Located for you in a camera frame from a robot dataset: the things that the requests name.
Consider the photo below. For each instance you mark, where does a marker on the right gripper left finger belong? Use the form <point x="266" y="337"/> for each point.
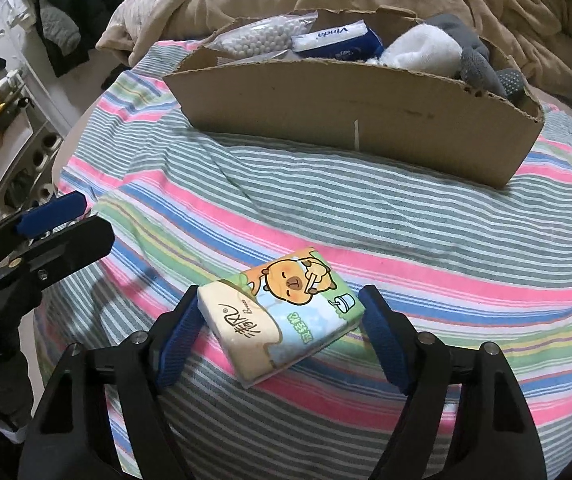
<point x="71" y="436"/>

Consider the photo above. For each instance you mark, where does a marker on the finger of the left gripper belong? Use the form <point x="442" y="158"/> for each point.
<point x="47" y="261"/>
<point x="27" y="225"/>

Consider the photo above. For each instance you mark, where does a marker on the cartoon tissue pack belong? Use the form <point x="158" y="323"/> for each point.
<point x="274" y="315"/>

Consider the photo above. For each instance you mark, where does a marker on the grey sock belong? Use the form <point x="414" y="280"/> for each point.
<point x="476" y="69"/>

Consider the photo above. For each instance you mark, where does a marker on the white shoe shelf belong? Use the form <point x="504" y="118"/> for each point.
<point x="28" y="146"/>

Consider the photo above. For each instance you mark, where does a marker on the striped colourful cloth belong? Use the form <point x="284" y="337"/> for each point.
<point x="464" y="262"/>

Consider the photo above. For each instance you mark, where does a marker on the white patterned quilt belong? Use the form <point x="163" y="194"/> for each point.
<point x="134" y="26"/>

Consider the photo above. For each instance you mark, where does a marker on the bag of white balls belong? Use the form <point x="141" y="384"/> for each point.
<point x="264" y="36"/>

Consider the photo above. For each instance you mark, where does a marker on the brown cardboard box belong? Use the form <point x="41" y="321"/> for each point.
<point x="440" y="123"/>

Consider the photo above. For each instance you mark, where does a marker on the blue Vinda tissue pack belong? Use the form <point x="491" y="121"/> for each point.
<point x="352" y="42"/>

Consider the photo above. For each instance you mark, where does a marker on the white sock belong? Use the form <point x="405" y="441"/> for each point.
<point x="423" y="49"/>

